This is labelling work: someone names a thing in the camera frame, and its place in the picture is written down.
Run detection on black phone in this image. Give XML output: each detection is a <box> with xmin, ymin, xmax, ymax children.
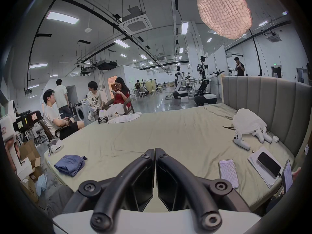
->
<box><xmin>256</xmin><ymin>152</ymin><xmax>282</xmax><ymax>179</ymax></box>

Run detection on grey padded headboard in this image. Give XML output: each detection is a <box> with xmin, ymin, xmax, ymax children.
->
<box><xmin>221</xmin><ymin>75</ymin><xmax>312</xmax><ymax>158</ymax></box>

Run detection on group of people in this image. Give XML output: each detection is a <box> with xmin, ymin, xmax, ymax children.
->
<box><xmin>134</xmin><ymin>78</ymin><xmax>162</xmax><ymax>97</ymax></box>

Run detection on flat white box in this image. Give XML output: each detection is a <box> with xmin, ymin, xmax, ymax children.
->
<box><xmin>247</xmin><ymin>147</ymin><xmax>284</xmax><ymax>189</ymax></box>

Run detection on white headset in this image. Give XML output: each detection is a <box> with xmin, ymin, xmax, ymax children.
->
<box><xmin>48</xmin><ymin>139</ymin><xmax>64</xmax><ymax>155</ymax></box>

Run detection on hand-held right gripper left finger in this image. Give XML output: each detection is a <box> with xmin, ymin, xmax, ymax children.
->
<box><xmin>64</xmin><ymin>148</ymin><xmax>156</xmax><ymax>232</ymax></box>

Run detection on white hand controller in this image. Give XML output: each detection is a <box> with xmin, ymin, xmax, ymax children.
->
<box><xmin>253</xmin><ymin>128</ymin><xmax>273</xmax><ymax>144</ymax></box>
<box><xmin>233</xmin><ymin>131</ymin><xmax>251</xmax><ymax>151</ymax></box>

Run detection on wooden chair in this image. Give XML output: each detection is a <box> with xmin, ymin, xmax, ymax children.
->
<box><xmin>122</xmin><ymin>100</ymin><xmax>136</xmax><ymax>115</ymax></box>

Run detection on white washing machine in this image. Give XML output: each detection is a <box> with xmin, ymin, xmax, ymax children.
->
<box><xmin>74</xmin><ymin>100</ymin><xmax>92</xmax><ymax>128</ymax></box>

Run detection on black and white robot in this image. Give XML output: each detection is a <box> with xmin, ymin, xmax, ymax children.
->
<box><xmin>194</xmin><ymin>56</ymin><xmax>225</xmax><ymax>106</ymax></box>

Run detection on person's left hand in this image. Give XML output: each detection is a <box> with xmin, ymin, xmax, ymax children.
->
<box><xmin>5</xmin><ymin>139</ymin><xmax>20</xmax><ymax>161</ymax></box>

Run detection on large paper floor lamp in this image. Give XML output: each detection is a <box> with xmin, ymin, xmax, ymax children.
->
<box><xmin>196</xmin><ymin>0</ymin><xmax>264</xmax><ymax>77</ymax></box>

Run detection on white bunched garment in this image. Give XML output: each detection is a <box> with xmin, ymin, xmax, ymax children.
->
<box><xmin>232</xmin><ymin>108</ymin><xmax>268</xmax><ymax>134</ymax></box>

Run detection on person's legs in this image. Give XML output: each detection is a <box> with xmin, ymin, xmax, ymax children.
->
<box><xmin>46</xmin><ymin>185</ymin><xmax>75</xmax><ymax>218</ymax></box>

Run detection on spare hand-held gripper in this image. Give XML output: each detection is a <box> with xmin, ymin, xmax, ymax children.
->
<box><xmin>98</xmin><ymin>110</ymin><xmax>109</xmax><ymax>124</ymax></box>

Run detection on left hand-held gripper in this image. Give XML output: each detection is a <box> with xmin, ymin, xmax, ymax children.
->
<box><xmin>0</xmin><ymin>101</ymin><xmax>42</xmax><ymax>181</ymax></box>

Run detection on pile of cartons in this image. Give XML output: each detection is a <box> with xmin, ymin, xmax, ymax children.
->
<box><xmin>15</xmin><ymin>140</ymin><xmax>42</xmax><ymax>205</ymax></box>

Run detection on phone with pale case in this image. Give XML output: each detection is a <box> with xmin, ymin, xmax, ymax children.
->
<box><xmin>219</xmin><ymin>159</ymin><xmax>240</xmax><ymax>189</ymax></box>

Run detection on dark blue shirt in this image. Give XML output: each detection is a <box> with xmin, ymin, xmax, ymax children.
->
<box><xmin>54</xmin><ymin>155</ymin><xmax>88</xmax><ymax>177</ymax></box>

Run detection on phone with dark frame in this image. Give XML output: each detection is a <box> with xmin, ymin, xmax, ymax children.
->
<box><xmin>282</xmin><ymin>159</ymin><xmax>294</xmax><ymax>195</ymax></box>

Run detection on white cloth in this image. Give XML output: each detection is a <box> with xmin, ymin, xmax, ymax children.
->
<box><xmin>107</xmin><ymin>112</ymin><xmax>142</xmax><ymax>124</ymax></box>

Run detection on bed with pale green sheet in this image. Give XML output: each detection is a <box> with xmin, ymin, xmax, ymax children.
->
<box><xmin>44</xmin><ymin>103</ymin><xmax>296</xmax><ymax>204</ymax></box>

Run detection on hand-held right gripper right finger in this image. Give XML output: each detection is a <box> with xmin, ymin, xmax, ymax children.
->
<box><xmin>156</xmin><ymin>148</ymin><xmax>251</xmax><ymax>232</ymax></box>

